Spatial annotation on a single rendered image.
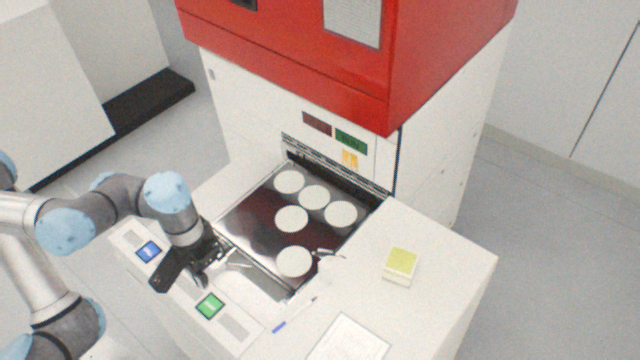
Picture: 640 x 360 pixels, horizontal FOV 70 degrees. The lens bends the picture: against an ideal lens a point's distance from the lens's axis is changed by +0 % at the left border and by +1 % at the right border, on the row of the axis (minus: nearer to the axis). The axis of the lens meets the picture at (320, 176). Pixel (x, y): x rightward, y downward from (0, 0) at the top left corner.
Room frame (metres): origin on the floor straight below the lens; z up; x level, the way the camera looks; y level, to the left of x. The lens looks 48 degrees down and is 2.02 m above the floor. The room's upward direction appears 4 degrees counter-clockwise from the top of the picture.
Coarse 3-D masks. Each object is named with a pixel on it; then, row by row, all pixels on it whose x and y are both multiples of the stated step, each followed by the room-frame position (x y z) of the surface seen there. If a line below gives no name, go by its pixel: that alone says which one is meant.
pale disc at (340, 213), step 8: (328, 208) 0.88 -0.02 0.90; (336, 208) 0.88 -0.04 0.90; (344, 208) 0.88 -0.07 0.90; (352, 208) 0.88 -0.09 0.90; (328, 216) 0.85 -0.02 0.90; (336, 216) 0.85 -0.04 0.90; (344, 216) 0.85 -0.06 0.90; (352, 216) 0.85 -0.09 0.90; (336, 224) 0.82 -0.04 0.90; (344, 224) 0.82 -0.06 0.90
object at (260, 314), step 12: (228, 276) 0.68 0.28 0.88; (240, 276) 0.67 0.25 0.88; (228, 288) 0.64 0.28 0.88; (240, 288) 0.64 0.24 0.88; (252, 288) 0.63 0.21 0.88; (240, 300) 0.60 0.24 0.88; (252, 300) 0.60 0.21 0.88; (264, 300) 0.60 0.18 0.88; (252, 312) 0.56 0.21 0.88; (264, 312) 0.56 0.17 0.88
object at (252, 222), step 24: (288, 168) 1.07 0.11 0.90; (264, 192) 0.97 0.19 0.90; (336, 192) 0.95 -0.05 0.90; (240, 216) 0.87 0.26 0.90; (264, 216) 0.87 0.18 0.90; (312, 216) 0.86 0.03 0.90; (360, 216) 0.84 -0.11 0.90; (240, 240) 0.78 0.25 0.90; (264, 240) 0.78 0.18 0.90; (288, 240) 0.77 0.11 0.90; (312, 240) 0.77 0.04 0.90; (336, 240) 0.76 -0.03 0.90; (264, 264) 0.70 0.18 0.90; (312, 264) 0.69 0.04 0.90
